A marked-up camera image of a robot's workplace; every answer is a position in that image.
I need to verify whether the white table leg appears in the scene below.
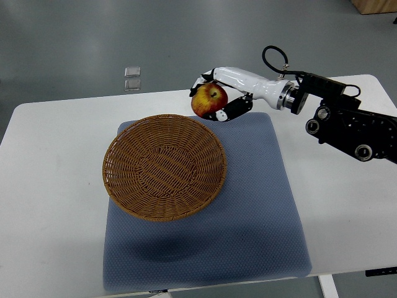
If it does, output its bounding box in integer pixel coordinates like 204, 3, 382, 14
318, 274, 339, 298

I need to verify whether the red yellow apple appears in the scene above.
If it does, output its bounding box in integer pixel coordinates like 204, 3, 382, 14
191, 83, 228, 117

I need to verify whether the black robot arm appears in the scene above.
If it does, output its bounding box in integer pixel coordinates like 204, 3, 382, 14
291, 73, 396, 163

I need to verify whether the lower metal floor plate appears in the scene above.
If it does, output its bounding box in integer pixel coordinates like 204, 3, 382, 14
124, 78, 141, 91

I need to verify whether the brown wicker basket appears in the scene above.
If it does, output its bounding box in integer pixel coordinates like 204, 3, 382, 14
102, 114, 227, 222

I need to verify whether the wooden box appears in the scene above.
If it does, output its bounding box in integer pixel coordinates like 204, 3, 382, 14
350, 0, 397, 15

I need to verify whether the metal floor plate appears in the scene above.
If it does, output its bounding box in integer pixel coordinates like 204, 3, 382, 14
124, 66, 141, 78
124, 78, 141, 91

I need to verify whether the blue-grey fabric mat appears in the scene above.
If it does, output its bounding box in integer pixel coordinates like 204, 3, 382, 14
103, 112, 311, 292

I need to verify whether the table control panel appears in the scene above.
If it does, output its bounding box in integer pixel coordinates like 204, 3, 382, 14
365, 266, 397, 277

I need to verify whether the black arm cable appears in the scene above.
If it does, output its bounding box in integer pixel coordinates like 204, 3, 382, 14
262, 45, 362, 99

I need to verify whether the upper metal floor plate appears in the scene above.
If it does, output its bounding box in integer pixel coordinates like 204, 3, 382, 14
124, 66, 141, 78

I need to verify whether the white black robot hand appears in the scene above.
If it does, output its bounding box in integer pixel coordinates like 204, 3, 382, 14
190, 67, 297, 122

